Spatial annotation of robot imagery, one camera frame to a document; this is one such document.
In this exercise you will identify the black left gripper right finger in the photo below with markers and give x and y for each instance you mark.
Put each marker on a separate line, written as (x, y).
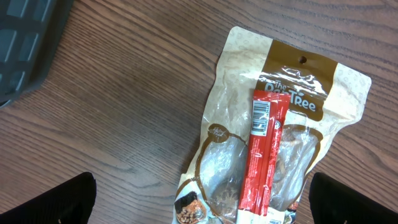
(333, 202)

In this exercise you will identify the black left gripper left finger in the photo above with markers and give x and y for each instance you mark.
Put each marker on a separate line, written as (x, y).
(70, 202)

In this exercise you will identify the white brown snack bag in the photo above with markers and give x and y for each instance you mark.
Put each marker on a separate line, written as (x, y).
(325, 96)

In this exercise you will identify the red white snack bar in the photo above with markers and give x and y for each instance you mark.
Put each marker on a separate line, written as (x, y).
(268, 115)

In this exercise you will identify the grey plastic shopping basket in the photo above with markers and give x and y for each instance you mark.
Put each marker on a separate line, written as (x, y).
(30, 33)

